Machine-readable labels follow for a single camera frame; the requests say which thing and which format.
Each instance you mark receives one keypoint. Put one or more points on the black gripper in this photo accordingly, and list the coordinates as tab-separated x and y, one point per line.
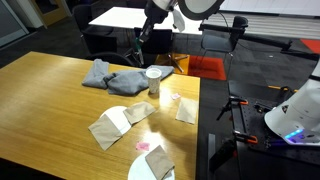
153	16

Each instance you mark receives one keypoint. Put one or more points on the green and white marker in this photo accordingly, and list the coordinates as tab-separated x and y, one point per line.
136	42

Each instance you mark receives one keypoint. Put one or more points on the white paper cup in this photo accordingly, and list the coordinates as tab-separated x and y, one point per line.
154	83

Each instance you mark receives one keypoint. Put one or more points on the black office chair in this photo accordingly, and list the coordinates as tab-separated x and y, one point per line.
110	57
160	41
100	43
216	43
83	16

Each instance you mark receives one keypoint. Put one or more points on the white table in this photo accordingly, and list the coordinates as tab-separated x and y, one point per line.
116	18

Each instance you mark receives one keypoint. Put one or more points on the grey sweater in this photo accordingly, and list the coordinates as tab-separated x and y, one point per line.
126	83

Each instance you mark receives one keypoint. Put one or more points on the pink packet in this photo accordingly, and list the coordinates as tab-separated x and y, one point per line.
142	146
175	96

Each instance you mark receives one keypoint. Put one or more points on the brown paper napkin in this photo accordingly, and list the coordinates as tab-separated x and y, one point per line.
159	162
105	131
187	110
138	111

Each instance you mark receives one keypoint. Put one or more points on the white paper napkin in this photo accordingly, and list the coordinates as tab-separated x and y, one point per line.
121	125

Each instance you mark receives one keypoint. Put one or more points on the wooden door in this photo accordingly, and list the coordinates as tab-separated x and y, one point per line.
53	16

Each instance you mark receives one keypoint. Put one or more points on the black and orange clamp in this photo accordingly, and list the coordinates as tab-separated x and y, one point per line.
238	100
283	88
245	136

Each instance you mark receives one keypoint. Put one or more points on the white plate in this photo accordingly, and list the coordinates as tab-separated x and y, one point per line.
138	171

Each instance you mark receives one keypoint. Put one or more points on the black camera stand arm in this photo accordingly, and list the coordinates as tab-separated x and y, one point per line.
260	39

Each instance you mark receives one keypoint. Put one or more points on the black robot mount table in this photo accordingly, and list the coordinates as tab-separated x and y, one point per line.
253	166

